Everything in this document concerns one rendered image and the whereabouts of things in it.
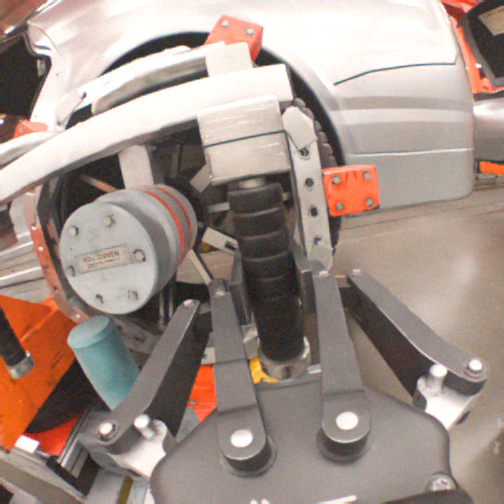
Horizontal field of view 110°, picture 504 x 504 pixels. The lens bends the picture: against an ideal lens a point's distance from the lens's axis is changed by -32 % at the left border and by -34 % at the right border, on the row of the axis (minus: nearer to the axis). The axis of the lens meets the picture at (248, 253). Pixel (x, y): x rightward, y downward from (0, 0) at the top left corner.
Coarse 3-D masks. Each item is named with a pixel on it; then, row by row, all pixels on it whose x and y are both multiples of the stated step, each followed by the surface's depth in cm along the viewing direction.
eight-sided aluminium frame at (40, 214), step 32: (64, 96) 31; (64, 128) 33; (288, 128) 33; (32, 192) 37; (320, 192) 37; (32, 224) 39; (320, 224) 38; (320, 256) 39; (64, 288) 43; (128, 320) 51; (256, 352) 45
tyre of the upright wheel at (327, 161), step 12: (300, 108) 40; (312, 120) 41; (324, 144) 42; (324, 156) 43; (324, 168) 43; (60, 192) 45; (60, 204) 46; (60, 216) 46; (336, 216) 46; (336, 228) 47; (336, 240) 48
